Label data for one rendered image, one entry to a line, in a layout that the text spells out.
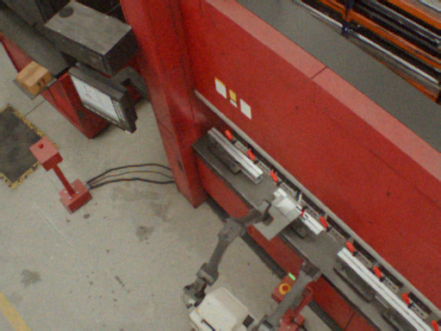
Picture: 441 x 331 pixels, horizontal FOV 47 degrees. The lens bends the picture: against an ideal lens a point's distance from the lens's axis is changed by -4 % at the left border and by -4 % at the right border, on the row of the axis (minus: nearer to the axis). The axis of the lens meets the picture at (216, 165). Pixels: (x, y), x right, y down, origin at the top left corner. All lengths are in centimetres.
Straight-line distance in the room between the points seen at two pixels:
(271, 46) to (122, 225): 262
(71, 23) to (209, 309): 176
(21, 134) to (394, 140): 403
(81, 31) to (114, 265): 206
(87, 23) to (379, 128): 179
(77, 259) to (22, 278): 49
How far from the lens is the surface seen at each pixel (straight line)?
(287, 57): 224
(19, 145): 529
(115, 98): 315
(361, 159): 228
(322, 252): 332
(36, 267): 460
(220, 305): 266
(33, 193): 494
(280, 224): 324
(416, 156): 201
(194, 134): 365
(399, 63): 439
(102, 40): 297
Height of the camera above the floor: 393
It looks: 58 degrees down
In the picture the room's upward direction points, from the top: 9 degrees counter-clockwise
